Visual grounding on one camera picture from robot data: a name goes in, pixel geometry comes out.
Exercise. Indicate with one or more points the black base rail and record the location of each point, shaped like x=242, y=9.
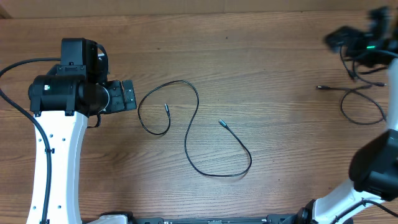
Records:
x=127, y=218

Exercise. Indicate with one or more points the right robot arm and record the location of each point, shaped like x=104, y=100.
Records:
x=373, y=169

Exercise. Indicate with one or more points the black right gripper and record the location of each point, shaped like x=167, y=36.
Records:
x=350, y=36

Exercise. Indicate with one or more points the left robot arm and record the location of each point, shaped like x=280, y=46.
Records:
x=62, y=102

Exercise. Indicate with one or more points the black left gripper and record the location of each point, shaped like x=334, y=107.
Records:
x=115, y=87

